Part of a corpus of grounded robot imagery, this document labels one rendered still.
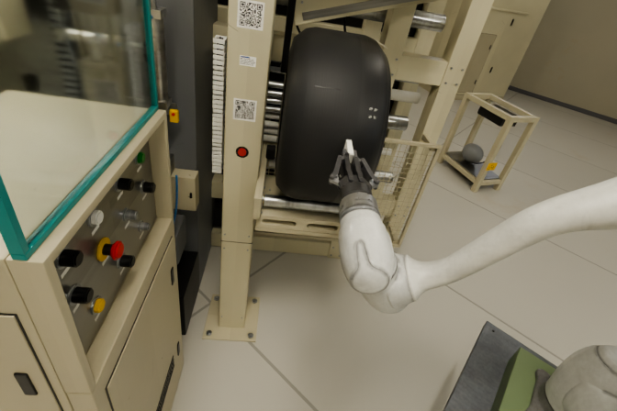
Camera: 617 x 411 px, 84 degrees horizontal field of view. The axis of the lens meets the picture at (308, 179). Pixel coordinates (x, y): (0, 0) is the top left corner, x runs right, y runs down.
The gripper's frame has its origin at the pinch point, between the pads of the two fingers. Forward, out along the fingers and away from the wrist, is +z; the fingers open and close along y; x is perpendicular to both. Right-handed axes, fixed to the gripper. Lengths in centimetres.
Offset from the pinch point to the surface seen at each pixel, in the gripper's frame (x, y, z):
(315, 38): -19.0, 12.0, 28.4
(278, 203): 36.2, 16.2, 12.6
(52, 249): -9, 50, -45
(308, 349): 126, -10, -2
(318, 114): -5.8, 9.4, 7.4
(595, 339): 128, -189, 15
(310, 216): 40.4, 3.6, 11.4
